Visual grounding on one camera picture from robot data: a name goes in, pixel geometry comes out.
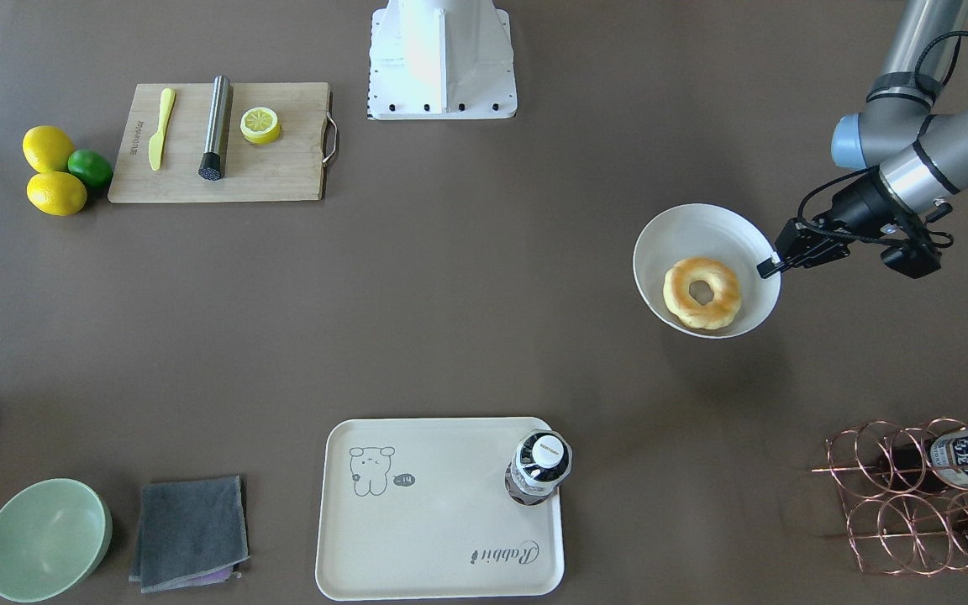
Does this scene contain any glazed donut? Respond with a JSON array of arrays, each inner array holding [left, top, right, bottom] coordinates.
[[662, 256, 743, 330]]

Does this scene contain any white plate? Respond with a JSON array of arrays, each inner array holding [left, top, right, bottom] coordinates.
[[631, 203, 782, 339]]

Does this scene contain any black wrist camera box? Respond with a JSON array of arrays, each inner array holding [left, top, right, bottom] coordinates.
[[880, 226, 942, 279]]

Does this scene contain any grey folded cloth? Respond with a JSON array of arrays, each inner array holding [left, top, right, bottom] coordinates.
[[129, 475, 250, 594]]

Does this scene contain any wooden cutting board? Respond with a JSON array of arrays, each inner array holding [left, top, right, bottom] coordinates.
[[108, 82, 337, 204]]

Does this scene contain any yellow plastic knife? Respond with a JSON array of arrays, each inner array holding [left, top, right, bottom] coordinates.
[[147, 87, 176, 171]]

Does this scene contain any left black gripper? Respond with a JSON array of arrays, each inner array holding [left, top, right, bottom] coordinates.
[[757, 168, 926, 279]]

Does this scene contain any copper wire bottle rack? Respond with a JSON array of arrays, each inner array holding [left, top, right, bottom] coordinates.
[[818, 417, 968, 576]]

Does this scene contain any green lime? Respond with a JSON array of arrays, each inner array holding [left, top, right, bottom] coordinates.
[[66, 149, 113, 189]]

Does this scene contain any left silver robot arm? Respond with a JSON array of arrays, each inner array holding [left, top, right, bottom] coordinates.
[[758, 1, 968, 279]]

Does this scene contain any whole yellow lemon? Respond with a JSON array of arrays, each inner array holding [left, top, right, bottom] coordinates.
[[22, 125, 76, 173]]

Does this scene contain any green bowl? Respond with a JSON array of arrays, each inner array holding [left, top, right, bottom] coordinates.
[[0, 478, 113, 602]]

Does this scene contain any dark drink bottle on tray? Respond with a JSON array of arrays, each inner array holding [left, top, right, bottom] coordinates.
[[504, 430, 573, 506]]

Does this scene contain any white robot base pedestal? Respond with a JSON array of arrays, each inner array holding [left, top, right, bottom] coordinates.
[[366, 1, 518, 120]]

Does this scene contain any cream rabbit tray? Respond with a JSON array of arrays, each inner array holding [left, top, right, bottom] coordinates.
[[315, 417, 566, 601]]

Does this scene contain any bottle in rack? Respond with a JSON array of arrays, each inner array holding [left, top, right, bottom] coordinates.
[[873, 429, 968, 495]]

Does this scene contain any steel muddler black tip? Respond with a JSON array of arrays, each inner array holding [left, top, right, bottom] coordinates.
[[198, 74, 232, 182]]

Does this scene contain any half lemon slice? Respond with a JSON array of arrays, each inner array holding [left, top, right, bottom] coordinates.
[[239, 106, 281, 145]]

